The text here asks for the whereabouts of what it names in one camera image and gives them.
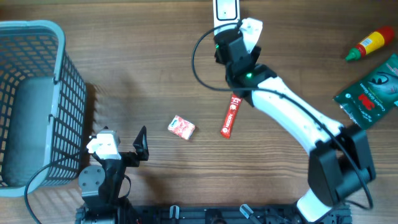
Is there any black right camera cable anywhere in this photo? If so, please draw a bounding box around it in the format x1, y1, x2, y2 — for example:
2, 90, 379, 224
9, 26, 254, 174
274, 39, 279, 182
191, 21, 374, 211

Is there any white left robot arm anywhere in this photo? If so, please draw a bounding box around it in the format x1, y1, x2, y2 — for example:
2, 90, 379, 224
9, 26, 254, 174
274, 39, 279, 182
75, 126, 149, 224

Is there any grey plastic basket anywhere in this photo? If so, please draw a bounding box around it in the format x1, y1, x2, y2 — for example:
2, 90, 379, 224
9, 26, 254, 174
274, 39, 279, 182
1, 20, 87, 197

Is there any green glove package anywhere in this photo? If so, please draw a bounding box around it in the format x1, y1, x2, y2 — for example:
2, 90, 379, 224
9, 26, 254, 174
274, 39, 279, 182
333, 54, 397, 129

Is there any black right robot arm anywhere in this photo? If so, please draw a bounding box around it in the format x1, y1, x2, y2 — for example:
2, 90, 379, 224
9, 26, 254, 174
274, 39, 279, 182
214, 27, 376, 223

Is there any red white small box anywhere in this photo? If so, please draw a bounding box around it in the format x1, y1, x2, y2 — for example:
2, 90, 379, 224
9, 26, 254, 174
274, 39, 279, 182
167, 115, 196, 140

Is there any red coffee stick sachet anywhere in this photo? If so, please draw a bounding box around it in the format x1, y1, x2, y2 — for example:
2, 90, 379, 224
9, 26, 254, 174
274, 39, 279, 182
220, 94, 242, 139

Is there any white barcode scanner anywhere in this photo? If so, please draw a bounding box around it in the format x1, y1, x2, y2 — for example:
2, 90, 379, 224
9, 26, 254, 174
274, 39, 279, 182
213, 0, 240, 35

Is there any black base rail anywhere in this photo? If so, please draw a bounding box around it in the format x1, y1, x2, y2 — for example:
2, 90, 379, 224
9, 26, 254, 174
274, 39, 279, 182
75, 203, 353, 224

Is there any red sauce bottle green cap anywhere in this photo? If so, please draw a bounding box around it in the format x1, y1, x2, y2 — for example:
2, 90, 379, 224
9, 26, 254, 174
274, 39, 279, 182
345, 26, 395, 62

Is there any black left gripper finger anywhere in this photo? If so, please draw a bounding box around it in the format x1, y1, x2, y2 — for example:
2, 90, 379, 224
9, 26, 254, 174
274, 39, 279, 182
89, 126, 109, 139
132, 126, 149, 153

